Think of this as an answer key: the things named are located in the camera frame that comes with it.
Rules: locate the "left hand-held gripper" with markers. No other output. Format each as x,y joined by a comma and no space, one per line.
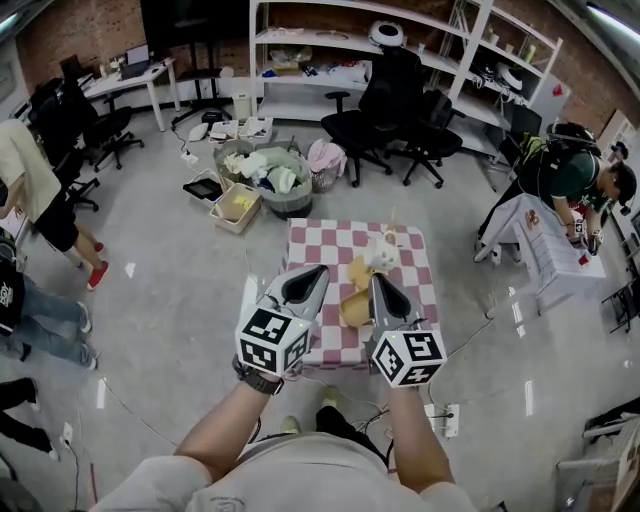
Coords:
270,340

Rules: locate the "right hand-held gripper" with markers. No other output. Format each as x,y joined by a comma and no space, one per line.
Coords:
407,355

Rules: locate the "tan rectangular tray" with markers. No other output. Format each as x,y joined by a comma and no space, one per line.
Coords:
356,310

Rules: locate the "person's left forearm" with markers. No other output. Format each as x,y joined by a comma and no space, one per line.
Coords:
225,435

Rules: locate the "person's right forearm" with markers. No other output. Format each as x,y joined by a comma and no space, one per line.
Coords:
417,440

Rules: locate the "black wristwatch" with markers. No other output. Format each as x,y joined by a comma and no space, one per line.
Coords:
260,385

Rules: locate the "white power strip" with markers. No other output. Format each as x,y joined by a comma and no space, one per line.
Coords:
190,157
447,420

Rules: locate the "person's right beige shoe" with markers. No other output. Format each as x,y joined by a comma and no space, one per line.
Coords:
332,397

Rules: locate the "person's beige shoe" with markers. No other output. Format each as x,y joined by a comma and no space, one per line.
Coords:
332,397
291,425

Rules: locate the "person's left beige shoe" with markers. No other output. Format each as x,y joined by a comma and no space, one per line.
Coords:
291,425

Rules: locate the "wooden mug tree stand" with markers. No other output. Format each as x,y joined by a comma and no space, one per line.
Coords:
357,272

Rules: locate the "person's black trousers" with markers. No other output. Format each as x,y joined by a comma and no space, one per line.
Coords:
340,425

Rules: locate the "white patterned mug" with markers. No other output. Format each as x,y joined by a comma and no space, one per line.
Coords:
385,257

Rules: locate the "checkered cloth table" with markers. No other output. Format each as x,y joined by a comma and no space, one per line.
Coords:
345,250

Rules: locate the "beige plastic bin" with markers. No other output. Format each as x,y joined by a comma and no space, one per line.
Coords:
240,205

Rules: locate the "grey laundry basket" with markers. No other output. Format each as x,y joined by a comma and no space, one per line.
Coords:
290,200

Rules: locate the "person's white t-shirt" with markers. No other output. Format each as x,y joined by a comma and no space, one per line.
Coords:
300,480

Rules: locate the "white tray with black tablet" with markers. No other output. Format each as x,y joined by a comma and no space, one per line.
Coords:
200,189

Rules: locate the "white side table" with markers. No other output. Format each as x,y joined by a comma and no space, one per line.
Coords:
550,245

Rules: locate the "basket of pink clothes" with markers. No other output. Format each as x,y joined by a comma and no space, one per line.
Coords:
325,160

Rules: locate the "woven basket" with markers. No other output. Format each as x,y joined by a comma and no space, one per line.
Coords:
225,155

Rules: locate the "red cup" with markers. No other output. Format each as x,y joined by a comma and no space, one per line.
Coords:
584,260

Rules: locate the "white storage bin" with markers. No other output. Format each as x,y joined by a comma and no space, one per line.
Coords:
224,131
256,130

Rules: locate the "white pouch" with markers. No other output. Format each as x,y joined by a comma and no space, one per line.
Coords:
198,132

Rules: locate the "white floor socket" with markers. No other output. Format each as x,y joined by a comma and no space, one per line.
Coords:
67,432

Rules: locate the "white wooden rack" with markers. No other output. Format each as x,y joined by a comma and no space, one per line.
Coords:
610,465

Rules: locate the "white shelving unit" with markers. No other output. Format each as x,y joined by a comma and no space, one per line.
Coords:
300,111

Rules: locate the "white trash bin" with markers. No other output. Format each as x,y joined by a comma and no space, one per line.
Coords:
241,106

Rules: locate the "white office desk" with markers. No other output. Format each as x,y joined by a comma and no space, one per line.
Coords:
125,82

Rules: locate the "white round device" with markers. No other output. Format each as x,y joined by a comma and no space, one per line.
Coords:
510,76
387,32

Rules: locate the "grey laptop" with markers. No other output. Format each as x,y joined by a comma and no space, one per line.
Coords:
135,62

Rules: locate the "black monitor stand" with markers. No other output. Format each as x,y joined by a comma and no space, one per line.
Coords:
190,25

